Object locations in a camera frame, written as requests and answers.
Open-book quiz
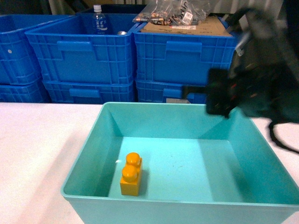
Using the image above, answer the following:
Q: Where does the yellow toy block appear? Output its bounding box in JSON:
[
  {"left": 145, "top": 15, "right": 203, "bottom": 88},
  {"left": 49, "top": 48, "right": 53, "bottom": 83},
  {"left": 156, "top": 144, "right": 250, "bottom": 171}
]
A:
[{"left": 120, "top": 152, "right": 142, "bottom": 196}]

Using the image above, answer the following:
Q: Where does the blue crate with cardboard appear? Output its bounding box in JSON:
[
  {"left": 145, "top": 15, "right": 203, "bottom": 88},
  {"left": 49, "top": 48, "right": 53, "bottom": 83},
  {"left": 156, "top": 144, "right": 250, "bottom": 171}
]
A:
[{"left": 134, "top": 23, "right": 237, "bottom": 86}]

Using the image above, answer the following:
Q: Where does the teal plastic bin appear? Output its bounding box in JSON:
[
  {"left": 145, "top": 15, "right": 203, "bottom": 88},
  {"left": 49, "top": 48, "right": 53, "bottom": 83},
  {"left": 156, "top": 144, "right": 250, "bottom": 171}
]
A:
[{"left": 61, "top": 102, "right": 299, "bottom": 224}]

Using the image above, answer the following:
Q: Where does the lower right blue crate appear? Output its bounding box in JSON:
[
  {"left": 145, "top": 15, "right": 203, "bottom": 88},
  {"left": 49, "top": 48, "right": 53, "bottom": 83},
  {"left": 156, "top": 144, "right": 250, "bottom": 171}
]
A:
[{"left": 135, "top": 79, "right": 208, "bottom": 105}]

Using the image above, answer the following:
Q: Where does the lower middle blue crate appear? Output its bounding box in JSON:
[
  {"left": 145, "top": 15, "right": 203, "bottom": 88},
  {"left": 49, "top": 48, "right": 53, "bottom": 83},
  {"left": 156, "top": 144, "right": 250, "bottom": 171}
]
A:
[{"left": 43, "top": 81, "right": 135, "bottom": 105}]

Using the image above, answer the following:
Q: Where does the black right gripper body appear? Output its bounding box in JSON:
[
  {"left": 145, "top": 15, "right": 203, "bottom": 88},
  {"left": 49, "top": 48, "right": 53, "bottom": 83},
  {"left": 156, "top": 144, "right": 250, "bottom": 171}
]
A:
[{"left": 206, "top": 7, "right": 299, "bottom": 121}]

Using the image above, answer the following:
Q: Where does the plastic bag of batteries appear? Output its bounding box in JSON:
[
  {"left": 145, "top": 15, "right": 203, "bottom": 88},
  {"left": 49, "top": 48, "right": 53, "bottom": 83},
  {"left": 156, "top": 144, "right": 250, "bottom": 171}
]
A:
[{"left": 133, "top": 0, "right": 211, "bottom": 26}]

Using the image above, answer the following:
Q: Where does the lower far left crate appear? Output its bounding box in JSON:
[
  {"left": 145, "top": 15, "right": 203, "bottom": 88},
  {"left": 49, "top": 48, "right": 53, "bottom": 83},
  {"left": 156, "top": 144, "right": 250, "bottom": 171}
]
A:
[{"left": 0, "top": 79, "right": 51, "bottom": 103}]

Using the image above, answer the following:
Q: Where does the far left blue crate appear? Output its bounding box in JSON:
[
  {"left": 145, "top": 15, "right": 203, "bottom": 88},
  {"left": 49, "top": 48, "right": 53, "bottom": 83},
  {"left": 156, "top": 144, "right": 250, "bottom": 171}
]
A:
[{"left": 0, "top": 14, "right": 68, "bottom": 85}]

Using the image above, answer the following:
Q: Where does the clear water bottle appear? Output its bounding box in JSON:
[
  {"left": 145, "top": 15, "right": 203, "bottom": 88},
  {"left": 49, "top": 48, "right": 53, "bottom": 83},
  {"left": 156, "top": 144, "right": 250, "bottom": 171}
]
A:
[{"left": 93, "top": 5, "right": 108, "bottom": 35}]

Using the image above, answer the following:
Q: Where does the blue crate with bottle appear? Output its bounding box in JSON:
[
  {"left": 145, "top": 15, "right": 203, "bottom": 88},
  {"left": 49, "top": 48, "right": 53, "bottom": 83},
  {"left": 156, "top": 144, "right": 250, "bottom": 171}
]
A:
[{"left": 25, "top": 14, "right": 136, "bottom": 84}]

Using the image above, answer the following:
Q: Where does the black cable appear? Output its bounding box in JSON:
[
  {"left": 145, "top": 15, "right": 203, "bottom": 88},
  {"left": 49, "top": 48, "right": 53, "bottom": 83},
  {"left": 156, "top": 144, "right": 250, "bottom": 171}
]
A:
[{"left": 267, "top": 118, "right": 299, "bottom": 154}]

